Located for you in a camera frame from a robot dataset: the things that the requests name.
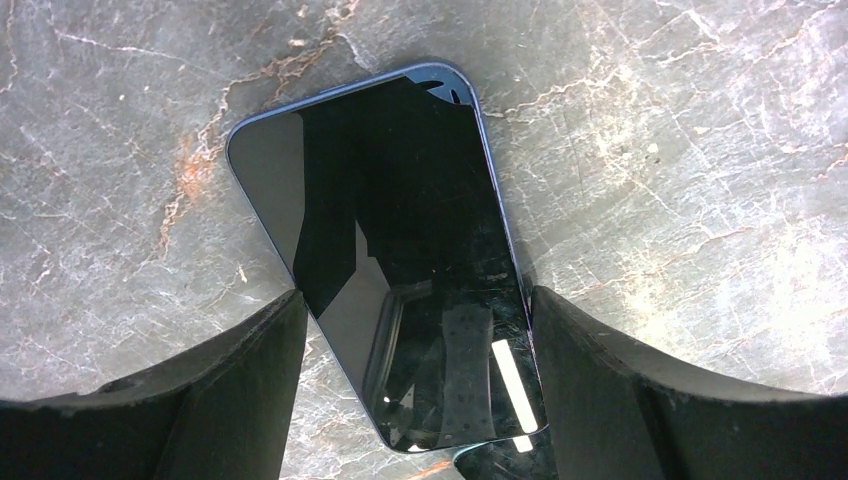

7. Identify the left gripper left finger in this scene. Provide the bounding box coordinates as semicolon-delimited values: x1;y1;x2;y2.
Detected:
1;290;307;479

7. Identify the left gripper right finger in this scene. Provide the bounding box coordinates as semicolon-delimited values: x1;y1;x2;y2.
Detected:
531;286;847;479

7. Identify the blue-edged black smartphone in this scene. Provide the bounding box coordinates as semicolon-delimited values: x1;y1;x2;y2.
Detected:
226;61;547;453

